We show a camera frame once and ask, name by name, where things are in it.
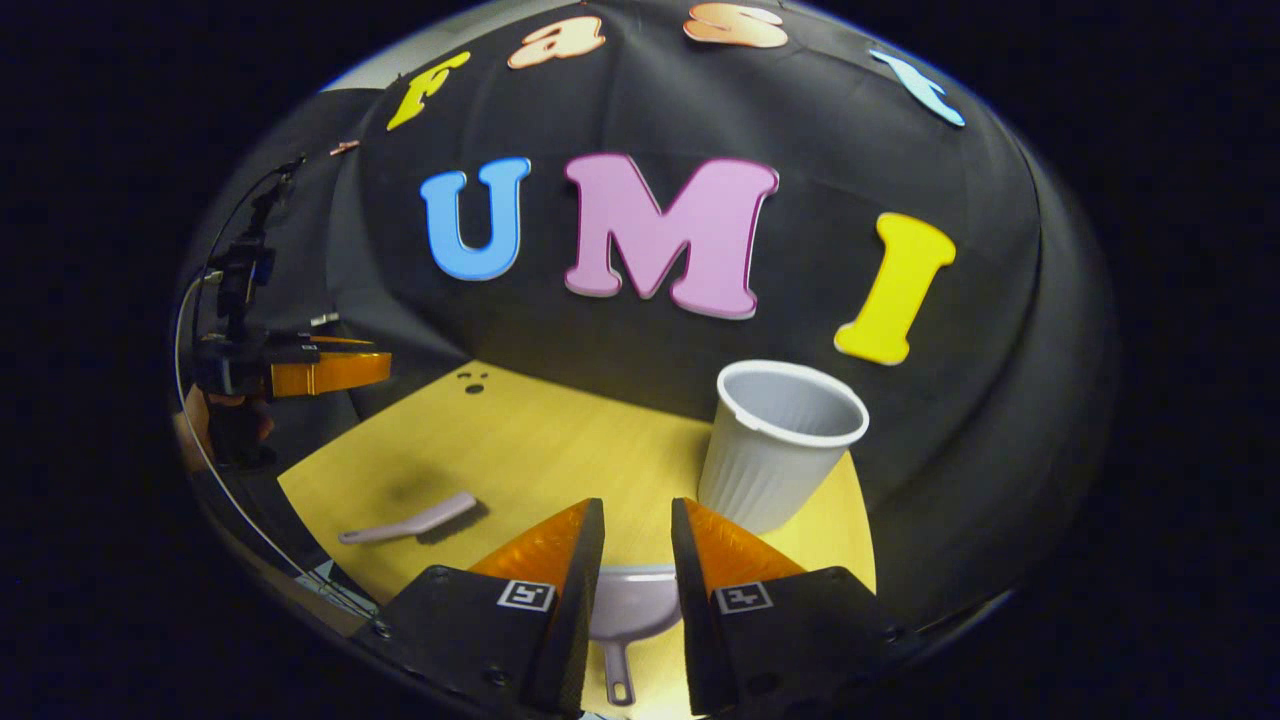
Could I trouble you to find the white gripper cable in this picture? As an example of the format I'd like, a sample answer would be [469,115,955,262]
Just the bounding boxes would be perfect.
[173,268,386,613]

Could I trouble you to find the white ribbed garbage bin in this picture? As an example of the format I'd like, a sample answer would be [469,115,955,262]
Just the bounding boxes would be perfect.
[697,359,871,537]

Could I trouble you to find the small lilac broom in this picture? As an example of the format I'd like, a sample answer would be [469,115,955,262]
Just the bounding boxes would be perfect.
[337,490,480,547]

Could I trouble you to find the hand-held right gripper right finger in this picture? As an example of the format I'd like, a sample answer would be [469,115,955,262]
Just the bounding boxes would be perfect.
[669,495,903,718]

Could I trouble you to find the black backdrop cloth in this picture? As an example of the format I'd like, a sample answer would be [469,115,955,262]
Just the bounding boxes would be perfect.
[175,0,1121,641]

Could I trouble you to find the lilac plastic dustpan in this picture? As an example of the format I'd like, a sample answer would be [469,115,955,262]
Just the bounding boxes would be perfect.
[590,565,686,708]

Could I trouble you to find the yellow wooden desktop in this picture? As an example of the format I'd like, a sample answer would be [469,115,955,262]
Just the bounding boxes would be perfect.
[277,360,878,720]

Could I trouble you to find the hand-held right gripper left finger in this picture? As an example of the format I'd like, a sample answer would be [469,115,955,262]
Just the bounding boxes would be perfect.
[373,496,608,717]

